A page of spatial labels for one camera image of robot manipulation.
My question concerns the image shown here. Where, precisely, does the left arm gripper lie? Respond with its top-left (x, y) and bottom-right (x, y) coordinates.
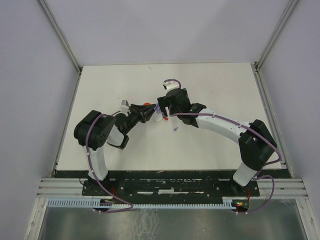
top-left (124, 103), bottom-right (158, 135)

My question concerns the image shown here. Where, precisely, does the lavender round charging case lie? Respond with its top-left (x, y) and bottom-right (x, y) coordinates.
top-left (154, 103), bottom-right (162, 115)

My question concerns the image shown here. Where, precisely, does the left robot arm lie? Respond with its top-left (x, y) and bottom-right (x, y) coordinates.
top-left (73, 100), bottom-right (156, 195)

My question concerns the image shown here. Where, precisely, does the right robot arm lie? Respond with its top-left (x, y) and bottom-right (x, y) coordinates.
top-left (157, 88), bottom-right (281, 196)

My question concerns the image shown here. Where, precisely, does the white round charging case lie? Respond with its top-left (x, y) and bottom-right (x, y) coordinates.
top-left (154, 115), bottom-right (163, 122)

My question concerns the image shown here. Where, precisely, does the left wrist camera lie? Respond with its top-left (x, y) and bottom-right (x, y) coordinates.
top-left (120, 100), bottom-right (130, 112)

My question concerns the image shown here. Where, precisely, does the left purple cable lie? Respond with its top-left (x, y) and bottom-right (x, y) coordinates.
top-left (84, 109), bottom-right (135, 215)

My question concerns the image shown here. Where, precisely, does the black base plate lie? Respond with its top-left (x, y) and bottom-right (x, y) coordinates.
top-left (82, 170), bottom-right (260, 201)

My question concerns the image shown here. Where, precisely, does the left aluminium frame post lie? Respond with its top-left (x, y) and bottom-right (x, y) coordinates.
top-left (36, 0), bottom-right (82, 73)

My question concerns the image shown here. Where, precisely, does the aluminium frame post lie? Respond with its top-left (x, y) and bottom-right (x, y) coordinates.
top-left (254, 0), bottom-right (301, 72)
top-left (36, 0), bottom-right (82, 73)

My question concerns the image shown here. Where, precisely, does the front aluminium rail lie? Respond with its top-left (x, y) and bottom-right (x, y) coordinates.
top-left (36, 178), bottom-right (308, 199)

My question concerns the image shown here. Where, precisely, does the white cable duct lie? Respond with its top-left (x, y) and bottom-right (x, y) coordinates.
top-left (46, 196), bottom-right (237, 209)

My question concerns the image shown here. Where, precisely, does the right aluminium frame post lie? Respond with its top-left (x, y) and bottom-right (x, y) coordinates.
top-left (254, 0), bottom-right (301, 72)

